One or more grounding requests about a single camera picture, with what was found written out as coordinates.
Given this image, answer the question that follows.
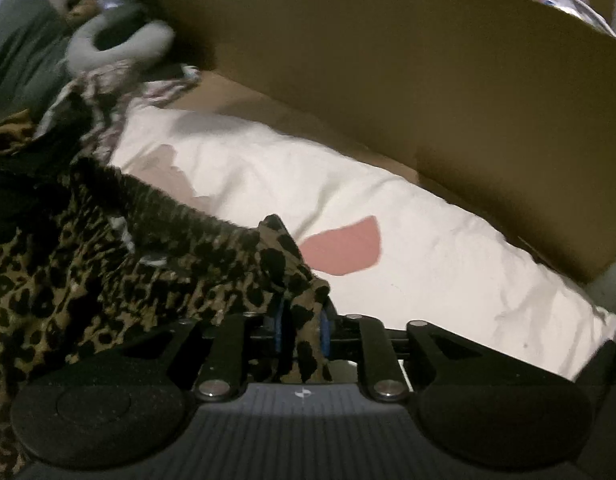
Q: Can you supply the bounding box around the green cushion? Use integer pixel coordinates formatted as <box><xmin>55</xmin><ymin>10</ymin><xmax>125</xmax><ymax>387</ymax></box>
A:
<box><xmin>0</xmin><ymin>0</ymin><xmax>73</xmax><ymax>116</ymax></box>

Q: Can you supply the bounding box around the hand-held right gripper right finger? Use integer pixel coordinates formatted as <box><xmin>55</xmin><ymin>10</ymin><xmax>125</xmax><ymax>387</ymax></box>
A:
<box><xmin>319</xmin><ymin>305</ymin><xmax>491</xmax><ymax>403</ymax></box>

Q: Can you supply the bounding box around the brown plush toy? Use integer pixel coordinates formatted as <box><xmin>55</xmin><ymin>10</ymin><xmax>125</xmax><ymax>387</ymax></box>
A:
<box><xmin>62</xmin><ymin>0</ymin><xmax>99</xmax><ymax>25</ymax></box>

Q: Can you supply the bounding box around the black crumpled cloth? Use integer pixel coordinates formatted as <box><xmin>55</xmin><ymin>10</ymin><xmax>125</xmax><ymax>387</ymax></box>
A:
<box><xmin>0</xmin><ymin>135</ymin><xmax>83</xmax><ymax>256</ymax></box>

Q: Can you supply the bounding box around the leopard print garment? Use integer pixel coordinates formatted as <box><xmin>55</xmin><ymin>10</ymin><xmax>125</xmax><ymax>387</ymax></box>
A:
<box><xmin>0</xmin><ymin>157</ymin><xmax>333</xmax><ymax>480</ymax></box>

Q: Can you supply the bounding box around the brown cardboard sheet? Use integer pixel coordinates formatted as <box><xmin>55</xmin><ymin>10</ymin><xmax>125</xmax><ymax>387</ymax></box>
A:
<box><xmin>163</xmin><ymin>0</ymin><xmax>616</xmax><ymax>286</ymax></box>

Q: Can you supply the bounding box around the white printed duvet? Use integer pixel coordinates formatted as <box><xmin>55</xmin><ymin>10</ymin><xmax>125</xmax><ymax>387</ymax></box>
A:
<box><xmin>108</xmin><ymin>95</ymin><xmax>616</xmax><ymax>383</ymax></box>

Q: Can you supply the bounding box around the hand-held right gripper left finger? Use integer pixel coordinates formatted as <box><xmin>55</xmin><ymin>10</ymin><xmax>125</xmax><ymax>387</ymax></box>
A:
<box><xmin>138</xmin><ymin>302</ymin><xmax>287</xmax><ymax>403</ymax></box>

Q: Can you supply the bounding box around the floral patterned cloth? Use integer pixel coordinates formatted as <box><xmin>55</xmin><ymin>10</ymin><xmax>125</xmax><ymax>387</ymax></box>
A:
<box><xmin>35</xmin><ymin>57</ymin><xmax>203</xmax><ymax>161</ymax></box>

